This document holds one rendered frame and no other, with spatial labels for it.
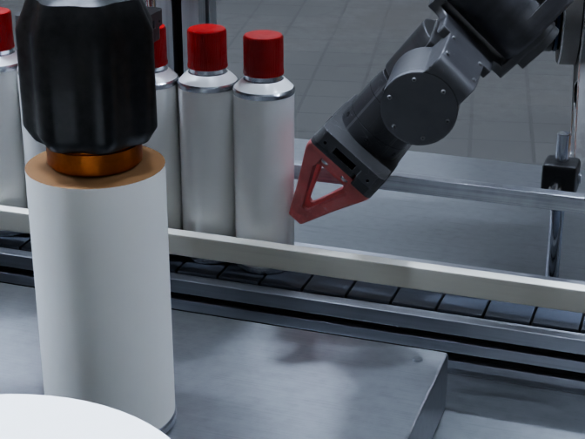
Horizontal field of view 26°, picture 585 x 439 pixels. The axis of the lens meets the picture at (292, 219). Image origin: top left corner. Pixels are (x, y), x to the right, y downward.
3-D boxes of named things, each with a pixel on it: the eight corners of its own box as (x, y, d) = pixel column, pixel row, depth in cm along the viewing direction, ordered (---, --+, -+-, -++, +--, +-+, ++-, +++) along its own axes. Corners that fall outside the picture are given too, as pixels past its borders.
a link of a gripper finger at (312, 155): (256, 200, 106) (324, 123, 102) (283, 173, 112) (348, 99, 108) (317, 254, 106) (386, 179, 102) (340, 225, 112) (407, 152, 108)
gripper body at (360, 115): (308, 142, 100) (366, 76, 97) (343, 107, 109) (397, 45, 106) (369, 197, 100) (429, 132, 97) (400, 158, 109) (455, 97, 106)
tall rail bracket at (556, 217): (521, 331, 110) (536, 152, 104) (534, 296, 116) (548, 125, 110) (560, 337, 109) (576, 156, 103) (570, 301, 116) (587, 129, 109)
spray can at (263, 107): (227, 270, 110) (222, 39, 102) (247, 247, 114) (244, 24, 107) (284, 278, 108) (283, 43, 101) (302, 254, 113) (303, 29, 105)
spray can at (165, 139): (123, 260, 112) (110, 32, 104) (131, 237, 117) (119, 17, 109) (181, 261, 112) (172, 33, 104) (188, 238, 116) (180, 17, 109)
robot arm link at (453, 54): (561, 23, 98) (484, -57, 97) (558, 71, 88) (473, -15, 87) (450, 120, 104) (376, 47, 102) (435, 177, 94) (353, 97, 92)
